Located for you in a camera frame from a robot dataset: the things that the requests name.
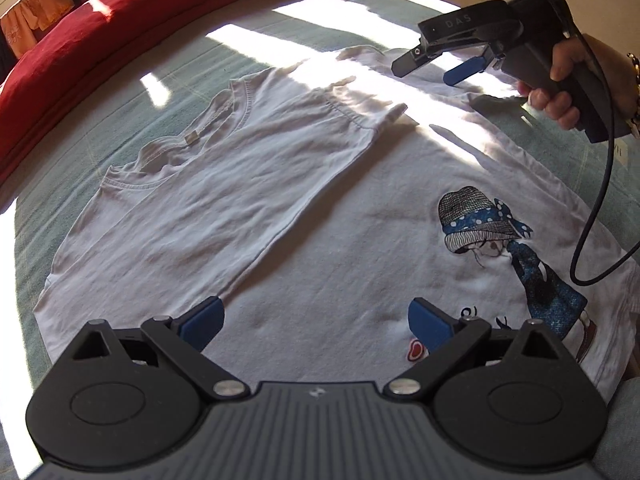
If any white printed t-shirt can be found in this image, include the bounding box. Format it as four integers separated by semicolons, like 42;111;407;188
34;45;640;403

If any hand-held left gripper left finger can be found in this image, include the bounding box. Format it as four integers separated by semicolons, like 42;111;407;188
72;296;251;402

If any red duvet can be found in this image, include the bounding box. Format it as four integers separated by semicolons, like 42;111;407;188
0;0;346;181

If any person's right hand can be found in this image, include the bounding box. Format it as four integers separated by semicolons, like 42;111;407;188
515;34;640;131

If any black cable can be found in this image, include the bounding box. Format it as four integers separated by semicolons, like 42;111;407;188
570;35;640;286

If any orange cloth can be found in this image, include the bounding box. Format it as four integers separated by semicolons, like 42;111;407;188
0;0;76;58

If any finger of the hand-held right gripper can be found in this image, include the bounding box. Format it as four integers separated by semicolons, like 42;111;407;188
442;55;501;87
391;46;437;78

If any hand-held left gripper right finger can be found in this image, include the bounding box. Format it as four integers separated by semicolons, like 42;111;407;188
384;298;563;402

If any gold bracelet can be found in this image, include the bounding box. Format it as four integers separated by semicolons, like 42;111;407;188
626;52;640;137

